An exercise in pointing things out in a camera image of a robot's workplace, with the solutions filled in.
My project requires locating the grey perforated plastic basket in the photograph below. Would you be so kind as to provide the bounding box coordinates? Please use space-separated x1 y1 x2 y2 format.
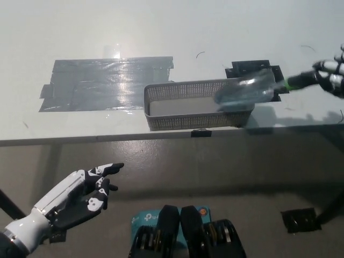
144 78 255 132

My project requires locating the teal tp-link box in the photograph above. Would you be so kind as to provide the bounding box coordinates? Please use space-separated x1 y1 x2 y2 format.
131 206 212 242

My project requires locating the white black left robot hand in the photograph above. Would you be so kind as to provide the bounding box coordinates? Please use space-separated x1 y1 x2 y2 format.
28 162 125 231

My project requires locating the garden trowel black green handle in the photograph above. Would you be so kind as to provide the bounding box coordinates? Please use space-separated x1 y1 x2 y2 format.
213 68 323 111

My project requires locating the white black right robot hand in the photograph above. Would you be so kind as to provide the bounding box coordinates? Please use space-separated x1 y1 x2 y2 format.
311 42 344 100

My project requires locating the black tape patch on desk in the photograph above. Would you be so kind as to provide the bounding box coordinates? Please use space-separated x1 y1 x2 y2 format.
225 59 284 103

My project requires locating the large grey duct tape patch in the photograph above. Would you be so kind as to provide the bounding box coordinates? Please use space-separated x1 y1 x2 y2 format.
38 55 175 113

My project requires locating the black desk leg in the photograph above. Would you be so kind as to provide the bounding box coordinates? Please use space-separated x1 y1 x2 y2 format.
0 189 26 220
317 193 344 225

